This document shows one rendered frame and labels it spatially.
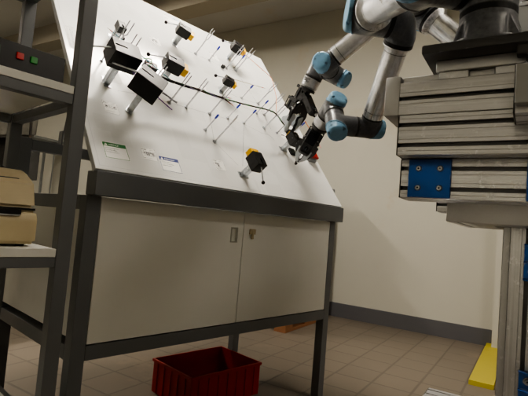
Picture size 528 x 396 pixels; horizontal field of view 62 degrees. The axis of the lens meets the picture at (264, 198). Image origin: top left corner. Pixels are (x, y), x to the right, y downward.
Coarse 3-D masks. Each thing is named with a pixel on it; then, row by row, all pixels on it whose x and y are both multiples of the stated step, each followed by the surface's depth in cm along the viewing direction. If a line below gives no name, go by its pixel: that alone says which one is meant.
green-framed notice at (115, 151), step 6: (102, 144) 121; (108, 144) 122; (114, 144) 124; (108, 150) 121; (114, 150) 122; (120, 150) 124; (126, 150) 126; (108, 156) 119; (114, 156) 121; (120, 156) 122; (126, 156) 124
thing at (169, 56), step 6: (150, 54) 152; (168, 54) 154; (162, 60) 156; (168, 60) 152; (174, 60) 154; (180, 60) 156; (162, 66) 155; (168, 66) 154; (174, 66) 155; (180, 66) 155; (168, 72) 158; (174, 72) 157; (180, 72) 157
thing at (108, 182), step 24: (96, 192) 113; (120, 192) 118; (144, 192) 123; (168, 192) 129; (192, 192) 136; (216, 192) 143; (240, 192) 151; (288, 216) 172; (312, 216) 182; (336, 216) 195
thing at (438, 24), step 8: (432, 8) 159; (440, 8) 159; (416, 16) 161; (424, 16) 161; (432, 16) 159; (440, 16) 159; (448, 16) 159; (416, 24) 165; (424, 24) 162; (432, 24) 161; (440, 24) 159; (448, 24) 157; (456, 24) 157; (424, 32) 165; (432, 32) 162; (440, 32) 159; (448, 32) 157; (440, 40) 161; (448, 40) 157
